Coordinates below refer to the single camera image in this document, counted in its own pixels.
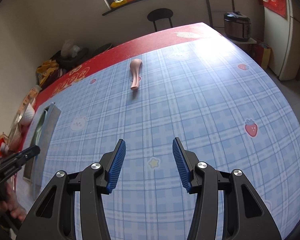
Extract left hand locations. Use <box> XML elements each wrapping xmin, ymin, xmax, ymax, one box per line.
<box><xmin>0</xmin><ymin>183</ymin><xmax>27</xmax><ymax>222</ymax></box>

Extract green spoon in tray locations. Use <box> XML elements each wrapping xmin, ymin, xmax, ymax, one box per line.
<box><xmin>30</xmin><ymin>107</ymin><xmax>49</xmax><ymax>146</ymax></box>

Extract steel utensil tray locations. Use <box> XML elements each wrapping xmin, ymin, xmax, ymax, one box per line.
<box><xmin>23</xmin><ymin>102</ymin><xmax>61</xmax><ymax>200</ymax></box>

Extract white textured bowl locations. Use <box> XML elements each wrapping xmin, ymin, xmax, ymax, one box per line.
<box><xmin>19</xmin><ymin>103</ymin><xmax>35</xmax><ymax>126</ymax></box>

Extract snack package beside bowl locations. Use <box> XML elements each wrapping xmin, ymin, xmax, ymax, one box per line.
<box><xmin>13</xmin><ymin>85</ymin><xmax>42</xmax><ymax>124</ymax></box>

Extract yellow snack bags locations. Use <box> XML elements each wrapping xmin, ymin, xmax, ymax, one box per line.
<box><xmin>36</xmin><ymin>60</ymin><xmax>63</xmax><ymax>89</ymax></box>

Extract white plastic bag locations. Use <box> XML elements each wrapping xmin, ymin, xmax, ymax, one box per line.
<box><xmin>61</xmin><ymin>39</ymin><xmax>82</xmax><ymax>58</ymax></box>

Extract blue plaid table mat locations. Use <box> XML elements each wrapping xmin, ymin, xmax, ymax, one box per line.
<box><xmin>25</xmin><ymin>40</ymin><xmax>300</xmax><ymax>239</ymax></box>

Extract pink ceramic spoon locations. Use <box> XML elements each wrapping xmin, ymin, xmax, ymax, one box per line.
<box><xmin>130</xmin><ymin>59</ymin><xmax>142</xmax><ymax>90</ymax></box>

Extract white refrigerator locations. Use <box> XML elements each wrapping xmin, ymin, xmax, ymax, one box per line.
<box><xmin>264</xmin><ymin>0</ymin><xmax>300</xmax><ymax>81</ymax></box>

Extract black electric pressure cooker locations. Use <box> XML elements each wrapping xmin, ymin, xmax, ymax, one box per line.
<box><xmin>224</xmin><ymin>10</ymin><xmax>251</xmax><ymax>42</ymax></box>

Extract yellow orange toy on sill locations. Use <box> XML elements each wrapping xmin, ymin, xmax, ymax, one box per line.
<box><xmin>110</xmin><ymin>0</ymin><xmax>136</xmax><ymax>9</ymax></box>

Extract black round stool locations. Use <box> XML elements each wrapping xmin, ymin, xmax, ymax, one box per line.
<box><xmin>147</xmin><ymin>8</ymin><xmax>173</xmax><ymax>32</ymax></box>

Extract dark metal chair frame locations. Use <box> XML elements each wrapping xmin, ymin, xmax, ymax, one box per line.
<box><xmin>206</xmin><ymin>0</ymin><xmax>235</xmax><ymax>29</ymax></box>

